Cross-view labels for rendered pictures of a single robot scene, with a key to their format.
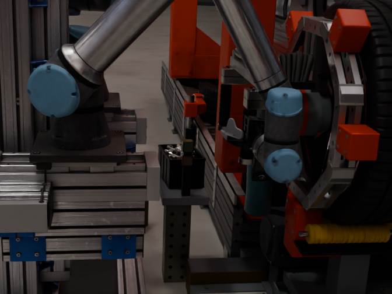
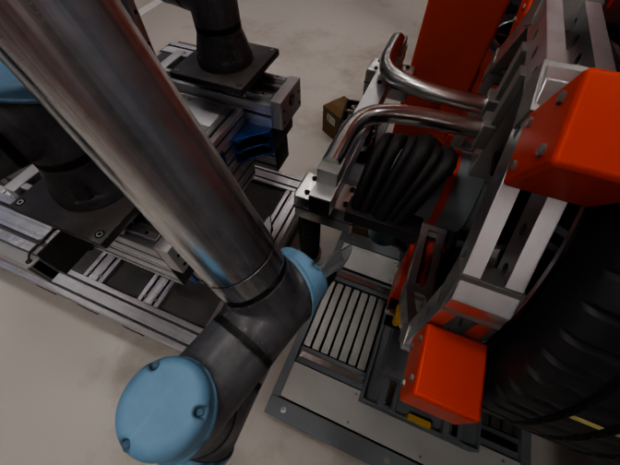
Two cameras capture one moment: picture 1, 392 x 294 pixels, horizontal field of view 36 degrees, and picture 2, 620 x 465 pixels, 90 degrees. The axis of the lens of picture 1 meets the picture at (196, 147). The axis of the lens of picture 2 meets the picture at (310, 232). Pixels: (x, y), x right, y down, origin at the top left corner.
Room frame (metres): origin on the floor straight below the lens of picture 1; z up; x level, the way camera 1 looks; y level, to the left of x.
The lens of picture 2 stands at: (1.30, -0.29, 1.27)
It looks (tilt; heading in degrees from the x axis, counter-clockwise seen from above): 57 degrees down; 31
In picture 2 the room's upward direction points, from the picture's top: straight up
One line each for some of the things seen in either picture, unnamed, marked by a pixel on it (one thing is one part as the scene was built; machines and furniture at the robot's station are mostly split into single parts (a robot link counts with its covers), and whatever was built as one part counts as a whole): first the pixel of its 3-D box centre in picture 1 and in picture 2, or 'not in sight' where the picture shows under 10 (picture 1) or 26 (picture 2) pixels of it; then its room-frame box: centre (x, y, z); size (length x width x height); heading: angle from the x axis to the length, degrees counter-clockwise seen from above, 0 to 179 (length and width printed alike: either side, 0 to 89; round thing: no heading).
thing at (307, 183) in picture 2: (262, 98); (328, 201); (1.56, -0.17, 0.93); 0.09 x 0.05 x 0.05; 99
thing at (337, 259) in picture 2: not in sight; (333, 259); (1.51, -0.20, 0.85); 0.09 x 0.03 x 0.06; 153
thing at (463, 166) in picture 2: (290, 111); (427, 183); (1.74, -0.27, 0.85); 0.21 x 0.14 x 0.14; 99
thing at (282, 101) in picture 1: (283, 114); (197, 394); (1.28, -0.18, 0.95); 0.11 x 0.08 x 0.11; 174
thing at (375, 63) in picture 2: (236, 74); (389, 79); (1.89, -0.12, 0.93); 0.09 x 0.05 x 0.05; 99
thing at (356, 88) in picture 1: (313, 112); (468, 195); (1.76, -0.34, 0.85); 0.54 x 0.07 x 0.54; 9
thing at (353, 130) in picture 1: (356, 142); (440, 373); (1.44, -0.40, 0.85); 0.09 x 0.08 x 0.07; 9
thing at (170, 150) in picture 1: (180, 163); (358, 129); (2.22, 0.06, 0.51); 0.20 x 0.14 x 0.13; 16
